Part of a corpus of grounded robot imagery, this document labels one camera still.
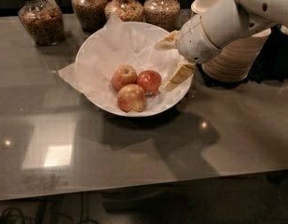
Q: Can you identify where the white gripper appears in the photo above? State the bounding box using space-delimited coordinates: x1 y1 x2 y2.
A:
155 15 221 91

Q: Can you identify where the red apple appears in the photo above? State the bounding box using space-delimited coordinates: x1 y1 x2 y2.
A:
137 70 162 96

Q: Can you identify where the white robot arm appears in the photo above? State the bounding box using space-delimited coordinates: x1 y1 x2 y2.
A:
156 0 288 66

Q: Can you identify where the white round bowl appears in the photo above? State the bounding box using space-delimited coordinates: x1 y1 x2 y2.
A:
75 21 195 118

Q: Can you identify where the yellow-red apple back left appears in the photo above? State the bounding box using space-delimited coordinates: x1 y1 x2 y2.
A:
111 64 137 91

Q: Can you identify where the yellow-red apple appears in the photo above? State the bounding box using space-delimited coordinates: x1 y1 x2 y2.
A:
117 84 145 112
111 64 137 91

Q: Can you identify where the yellow-red apple front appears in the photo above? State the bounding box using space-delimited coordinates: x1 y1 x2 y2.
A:
117 84 145 112

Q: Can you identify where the glass jar right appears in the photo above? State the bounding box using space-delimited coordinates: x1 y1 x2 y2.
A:
144 0 181 32

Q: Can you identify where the white paper liner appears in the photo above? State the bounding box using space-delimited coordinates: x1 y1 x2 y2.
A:
58 12 192 114

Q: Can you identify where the glass jar with multicolour cereal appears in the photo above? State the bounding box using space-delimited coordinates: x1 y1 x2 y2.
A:
104 0 144 21

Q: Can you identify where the black mat under stacks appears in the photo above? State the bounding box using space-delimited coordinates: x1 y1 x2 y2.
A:
198 25 288 88

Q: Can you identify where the glass jar far left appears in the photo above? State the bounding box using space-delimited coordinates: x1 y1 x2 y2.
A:
18 0 64 46

